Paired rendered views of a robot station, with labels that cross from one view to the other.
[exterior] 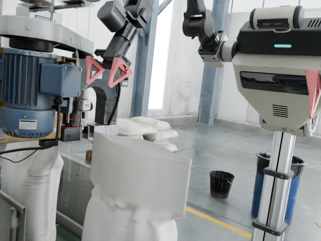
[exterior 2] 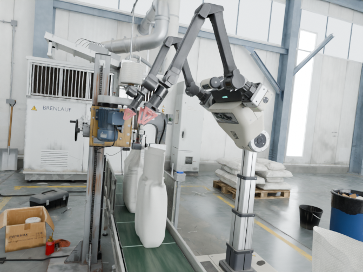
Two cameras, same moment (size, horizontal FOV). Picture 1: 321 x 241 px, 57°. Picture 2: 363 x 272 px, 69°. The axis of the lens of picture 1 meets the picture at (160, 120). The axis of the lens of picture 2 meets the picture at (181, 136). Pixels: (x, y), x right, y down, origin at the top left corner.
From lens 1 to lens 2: 1.22 m
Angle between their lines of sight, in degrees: 33
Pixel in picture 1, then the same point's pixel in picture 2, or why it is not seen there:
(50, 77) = (109, 117)
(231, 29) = not seen: outside the picture
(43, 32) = (108, 100)
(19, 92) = (101, 123)
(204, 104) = (356, 155)
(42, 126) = (108, 136)
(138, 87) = (275, 136)
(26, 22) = (102, 97)
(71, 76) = (118, 116)
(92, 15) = not seen: hidden behind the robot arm
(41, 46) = (109, 105)
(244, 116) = not seen: outside the picture
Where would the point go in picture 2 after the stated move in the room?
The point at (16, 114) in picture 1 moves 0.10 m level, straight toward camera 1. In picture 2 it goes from (99, 131) to (93, 131)
